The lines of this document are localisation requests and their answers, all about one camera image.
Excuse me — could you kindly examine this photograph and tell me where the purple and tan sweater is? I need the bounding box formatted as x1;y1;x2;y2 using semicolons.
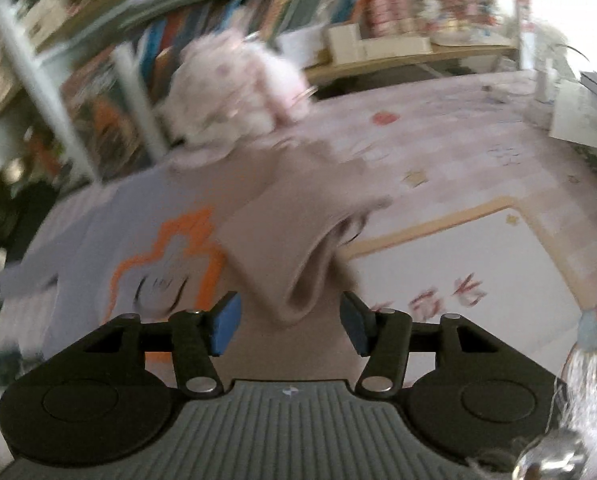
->
0;142;391;380

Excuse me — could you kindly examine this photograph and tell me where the pink checkered table mat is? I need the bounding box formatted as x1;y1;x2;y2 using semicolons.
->
0;69;597;386

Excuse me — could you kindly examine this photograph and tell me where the pink plush bunny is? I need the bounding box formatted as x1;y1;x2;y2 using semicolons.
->
157;29;315;148

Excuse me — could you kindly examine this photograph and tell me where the wooden bookshelf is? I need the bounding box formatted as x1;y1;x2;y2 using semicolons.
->
0;0;528;181

